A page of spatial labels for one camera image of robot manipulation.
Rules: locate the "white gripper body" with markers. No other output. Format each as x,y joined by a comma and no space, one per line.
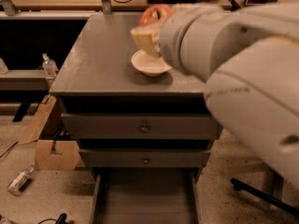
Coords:
169,37

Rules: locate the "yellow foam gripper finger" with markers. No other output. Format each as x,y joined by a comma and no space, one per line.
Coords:
147,39

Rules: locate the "red apple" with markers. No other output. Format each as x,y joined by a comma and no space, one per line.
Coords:
156,14

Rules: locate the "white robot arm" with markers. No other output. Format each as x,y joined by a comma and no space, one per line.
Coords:
249,62

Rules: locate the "grey drawer cabinet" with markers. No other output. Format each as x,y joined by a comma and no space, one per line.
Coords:
98,78

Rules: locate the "grey top drawer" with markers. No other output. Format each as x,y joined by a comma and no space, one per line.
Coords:
107,126

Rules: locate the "grey middle drawer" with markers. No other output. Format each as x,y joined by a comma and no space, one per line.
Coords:
152,158

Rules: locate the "open grey bottom drawer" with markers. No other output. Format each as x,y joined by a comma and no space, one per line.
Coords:
145,196

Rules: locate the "white paper bowl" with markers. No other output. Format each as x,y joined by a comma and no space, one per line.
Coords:
148,65

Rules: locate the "clear bottle on ledge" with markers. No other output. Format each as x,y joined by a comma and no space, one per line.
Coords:
49,66

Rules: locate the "brown cardboard box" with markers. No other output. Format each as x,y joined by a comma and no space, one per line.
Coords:
51,153

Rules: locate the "black chair base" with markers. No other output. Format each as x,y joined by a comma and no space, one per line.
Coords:
274,198

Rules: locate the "plastic bottle on floor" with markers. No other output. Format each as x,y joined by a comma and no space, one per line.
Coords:
21,180

